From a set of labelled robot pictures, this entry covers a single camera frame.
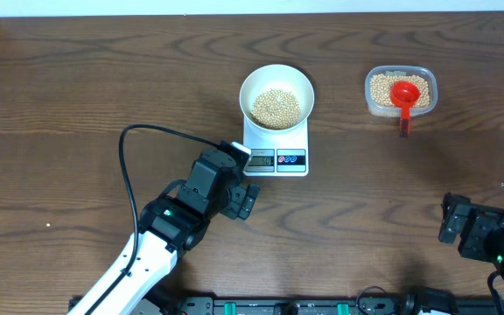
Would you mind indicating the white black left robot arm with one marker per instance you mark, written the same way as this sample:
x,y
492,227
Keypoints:
x,y
171,225

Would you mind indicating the pile of soybeans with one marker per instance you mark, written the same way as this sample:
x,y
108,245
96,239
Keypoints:
x,y
380,85

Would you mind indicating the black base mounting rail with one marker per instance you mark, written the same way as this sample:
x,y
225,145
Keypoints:
x,y
421,300

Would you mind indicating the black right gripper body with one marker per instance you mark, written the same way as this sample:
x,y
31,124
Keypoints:
x,y
484,220

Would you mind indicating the soybeans in white bowl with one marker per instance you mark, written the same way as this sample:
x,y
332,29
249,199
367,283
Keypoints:
x,y
276,109

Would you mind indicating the white digital kitchen scale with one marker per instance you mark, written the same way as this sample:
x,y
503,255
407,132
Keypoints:
x,y
277,153

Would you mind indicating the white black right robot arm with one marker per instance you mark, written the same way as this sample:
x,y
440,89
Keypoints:
x,y
495,241

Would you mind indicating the white round bowl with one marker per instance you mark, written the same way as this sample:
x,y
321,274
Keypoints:
x,y
277,76

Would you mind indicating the red plastic measuring scoop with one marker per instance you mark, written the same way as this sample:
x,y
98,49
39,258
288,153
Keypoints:
x,y
404,95

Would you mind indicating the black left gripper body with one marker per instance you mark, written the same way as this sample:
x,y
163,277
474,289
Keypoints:
x,y
232,202

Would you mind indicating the clear plastic food container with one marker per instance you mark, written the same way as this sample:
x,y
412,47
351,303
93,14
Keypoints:
x,y
394,112

